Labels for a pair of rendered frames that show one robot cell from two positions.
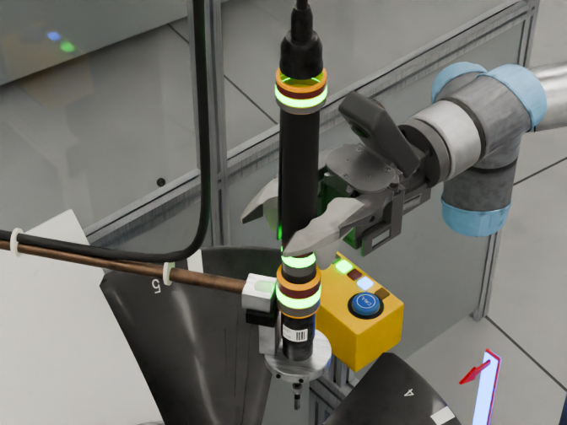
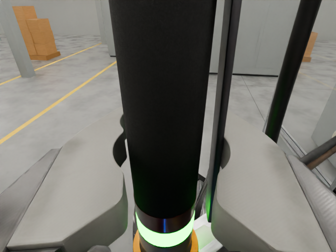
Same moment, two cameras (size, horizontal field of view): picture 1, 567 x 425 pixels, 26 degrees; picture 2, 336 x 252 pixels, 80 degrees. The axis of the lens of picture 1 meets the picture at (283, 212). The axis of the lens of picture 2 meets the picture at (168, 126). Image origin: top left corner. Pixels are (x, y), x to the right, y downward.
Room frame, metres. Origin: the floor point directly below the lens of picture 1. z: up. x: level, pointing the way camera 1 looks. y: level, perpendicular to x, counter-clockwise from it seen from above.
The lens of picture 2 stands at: (0.89, -0.07, 1.71)
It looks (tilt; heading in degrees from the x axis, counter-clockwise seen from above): 32 degrees down; 133
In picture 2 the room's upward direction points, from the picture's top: straight up
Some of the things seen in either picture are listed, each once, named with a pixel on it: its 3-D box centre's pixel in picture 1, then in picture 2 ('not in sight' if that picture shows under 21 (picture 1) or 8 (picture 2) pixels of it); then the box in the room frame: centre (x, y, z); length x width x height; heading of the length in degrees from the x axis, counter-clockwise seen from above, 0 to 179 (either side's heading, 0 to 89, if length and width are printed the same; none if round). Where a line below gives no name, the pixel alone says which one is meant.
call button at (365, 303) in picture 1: (365, 304); not in sight; (1.26, -0.12, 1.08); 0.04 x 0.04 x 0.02
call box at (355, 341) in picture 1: (344, 312); not in sight; (1.30, -0.10, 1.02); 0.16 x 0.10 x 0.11; 41
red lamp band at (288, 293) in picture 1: (299, 278); not in sight; (0.84, -0.01, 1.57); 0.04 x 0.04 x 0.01
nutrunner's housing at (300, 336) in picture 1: (299, 214); not in sight; (0.84, -0.02, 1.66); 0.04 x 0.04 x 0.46
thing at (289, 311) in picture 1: (298, 297); not in sight; (0.84, -0.01, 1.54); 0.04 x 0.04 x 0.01
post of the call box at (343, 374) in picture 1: (342, 353); not in sight; (1.30, -0.09, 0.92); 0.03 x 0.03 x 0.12; 41
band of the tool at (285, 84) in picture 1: (301, 88); not in sight; (0.84, -0.02, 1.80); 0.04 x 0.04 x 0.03
